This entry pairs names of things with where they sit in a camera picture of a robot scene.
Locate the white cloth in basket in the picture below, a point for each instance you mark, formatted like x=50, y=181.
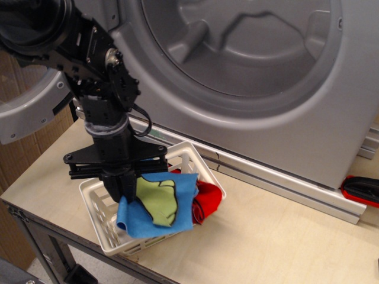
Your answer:
x=122, y=236

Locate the blue cloth with green patch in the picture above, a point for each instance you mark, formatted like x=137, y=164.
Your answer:
x=162, y=206

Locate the round washing machine door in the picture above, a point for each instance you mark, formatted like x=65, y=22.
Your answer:
x=31, y=97

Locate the white plastic laundry basket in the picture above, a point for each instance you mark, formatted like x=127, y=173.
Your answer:
x=182, y=158

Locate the red and black tool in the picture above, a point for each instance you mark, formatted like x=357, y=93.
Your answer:
x=361, y=189

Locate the red cloth with black trim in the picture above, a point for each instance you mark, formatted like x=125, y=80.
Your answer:
x=191, y=201

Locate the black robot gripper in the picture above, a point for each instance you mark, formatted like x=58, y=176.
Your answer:
x=118, y=163

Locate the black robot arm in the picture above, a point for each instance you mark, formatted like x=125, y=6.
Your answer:
x=57, y=35

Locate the metal table frame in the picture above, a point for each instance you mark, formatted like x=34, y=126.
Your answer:
x=51, y=245

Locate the aluminium rail base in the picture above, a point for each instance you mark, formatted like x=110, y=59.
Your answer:
x=266, y=183

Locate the grey toy washing machine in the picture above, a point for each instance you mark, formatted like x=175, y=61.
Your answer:
x=292, y=85

